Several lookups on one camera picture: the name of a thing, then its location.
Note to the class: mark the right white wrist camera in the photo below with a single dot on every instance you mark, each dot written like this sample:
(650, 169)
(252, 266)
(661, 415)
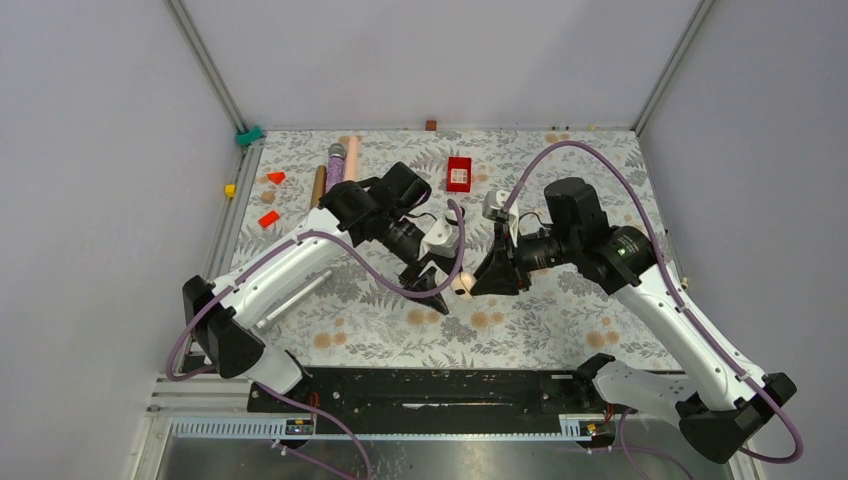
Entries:
(505, 220)

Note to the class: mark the brown microphone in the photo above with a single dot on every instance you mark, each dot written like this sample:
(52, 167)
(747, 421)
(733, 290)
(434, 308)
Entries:
(319, 185)

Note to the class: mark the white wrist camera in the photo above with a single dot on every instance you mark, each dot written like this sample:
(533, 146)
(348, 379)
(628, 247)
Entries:
(505, 220)
(442, 239)

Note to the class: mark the floral patterned table mat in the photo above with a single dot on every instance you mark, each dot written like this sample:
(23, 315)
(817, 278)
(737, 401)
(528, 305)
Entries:
(562, 320)

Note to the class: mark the silver microphone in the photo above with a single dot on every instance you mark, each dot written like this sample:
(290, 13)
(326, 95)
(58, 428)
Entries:
(277, 312)

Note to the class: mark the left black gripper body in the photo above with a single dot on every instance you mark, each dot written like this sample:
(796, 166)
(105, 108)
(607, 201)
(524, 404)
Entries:
(401, 235)

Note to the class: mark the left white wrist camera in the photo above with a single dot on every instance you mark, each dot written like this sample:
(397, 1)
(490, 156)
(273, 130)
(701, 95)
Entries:
(442, 239)

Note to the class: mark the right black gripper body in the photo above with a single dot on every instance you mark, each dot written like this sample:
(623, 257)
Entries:
(543, 249)

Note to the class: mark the red small box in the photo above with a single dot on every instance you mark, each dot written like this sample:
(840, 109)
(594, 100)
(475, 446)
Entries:
(459, 174)

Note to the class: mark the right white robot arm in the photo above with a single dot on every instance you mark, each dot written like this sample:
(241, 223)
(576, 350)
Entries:
(724, 398)

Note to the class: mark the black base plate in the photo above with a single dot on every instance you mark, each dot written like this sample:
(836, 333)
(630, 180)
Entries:
(417, 401)

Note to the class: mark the beige earbud charging case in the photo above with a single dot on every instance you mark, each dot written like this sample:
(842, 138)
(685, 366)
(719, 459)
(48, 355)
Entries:
(462, 284)

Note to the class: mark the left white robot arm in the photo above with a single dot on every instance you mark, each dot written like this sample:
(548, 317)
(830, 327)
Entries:
(370, 220)

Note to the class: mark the pink microphone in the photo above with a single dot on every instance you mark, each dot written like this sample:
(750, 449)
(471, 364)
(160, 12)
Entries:
(351, 163)

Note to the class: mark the purple glitter microphone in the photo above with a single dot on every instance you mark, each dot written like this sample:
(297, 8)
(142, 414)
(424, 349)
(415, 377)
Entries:
(335, 165)

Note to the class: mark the red triangular block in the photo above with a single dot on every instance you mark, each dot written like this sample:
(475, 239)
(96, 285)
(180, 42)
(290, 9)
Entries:
(276, 177)

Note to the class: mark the red flat block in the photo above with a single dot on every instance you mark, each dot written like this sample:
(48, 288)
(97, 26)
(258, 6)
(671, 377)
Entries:
(269, 219)

